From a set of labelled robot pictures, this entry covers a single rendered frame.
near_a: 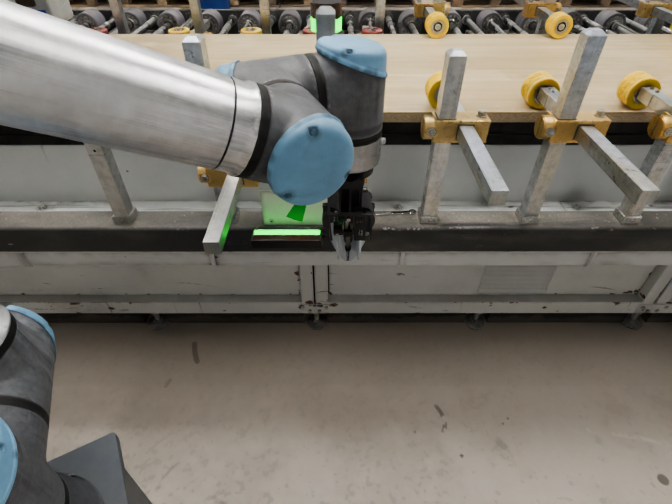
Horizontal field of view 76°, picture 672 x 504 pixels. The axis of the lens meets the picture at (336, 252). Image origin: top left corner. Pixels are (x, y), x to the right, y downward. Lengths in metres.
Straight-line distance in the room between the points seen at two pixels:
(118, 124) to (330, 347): 1.39
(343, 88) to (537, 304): 1.36
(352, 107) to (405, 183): 0.73
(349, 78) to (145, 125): 0.27
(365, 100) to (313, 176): 0.19
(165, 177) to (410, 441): 1.10
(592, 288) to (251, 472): 1.35
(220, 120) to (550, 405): 1.51
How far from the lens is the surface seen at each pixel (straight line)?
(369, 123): 0.59
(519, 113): 1.24
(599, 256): 1.38
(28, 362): 0.77
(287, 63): 0.55
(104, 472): 0.89
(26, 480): 0.69
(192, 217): 1.15
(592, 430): 1.72
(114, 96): 0.37
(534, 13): 2.13
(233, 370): 1.66
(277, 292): 1.62
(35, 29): 0.38
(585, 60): 1.01
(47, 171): 1.49
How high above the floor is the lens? 1.35
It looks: 41 degrees down
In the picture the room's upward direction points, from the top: straight up
